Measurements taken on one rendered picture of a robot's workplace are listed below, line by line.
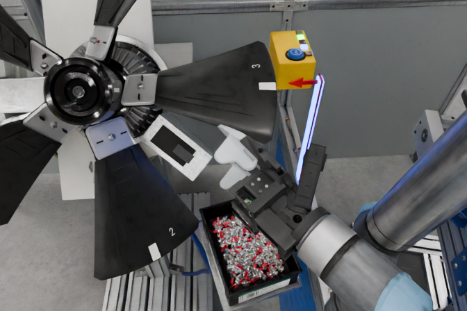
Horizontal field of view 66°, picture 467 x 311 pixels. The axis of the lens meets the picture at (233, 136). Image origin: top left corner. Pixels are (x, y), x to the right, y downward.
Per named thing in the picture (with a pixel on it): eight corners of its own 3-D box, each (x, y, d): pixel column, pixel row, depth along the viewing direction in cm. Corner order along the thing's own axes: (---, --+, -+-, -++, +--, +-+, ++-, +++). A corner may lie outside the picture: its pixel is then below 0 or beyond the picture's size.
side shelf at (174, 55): (99, 52, 139) (97, 45, 136) (193, 48, 140) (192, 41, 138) (87, 92, 122) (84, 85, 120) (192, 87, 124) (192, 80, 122)
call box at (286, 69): (267, 60, 111) (270, 30, 104) (299, 60, 112) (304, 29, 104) (275, 94, 100) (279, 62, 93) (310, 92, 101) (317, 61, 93)
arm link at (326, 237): (362, 224, 45) (351, 249, 51) (333, 200, 47) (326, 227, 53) (322, 265, 42) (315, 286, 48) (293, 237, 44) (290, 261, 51)
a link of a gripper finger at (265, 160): (240, 136, 52) (282, 181, 49) (248, 130, 52) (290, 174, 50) (237, 149, 56) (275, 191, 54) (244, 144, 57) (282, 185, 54)
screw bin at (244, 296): (200, 223, 90) (198, 208, 85) (262, 204, 94) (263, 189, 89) (227, 309, 76) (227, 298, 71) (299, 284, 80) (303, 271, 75)
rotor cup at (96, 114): (69, 128, 75) (38, 135, 62) (61, 57, 73) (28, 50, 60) (138, 124, 76) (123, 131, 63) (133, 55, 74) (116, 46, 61)
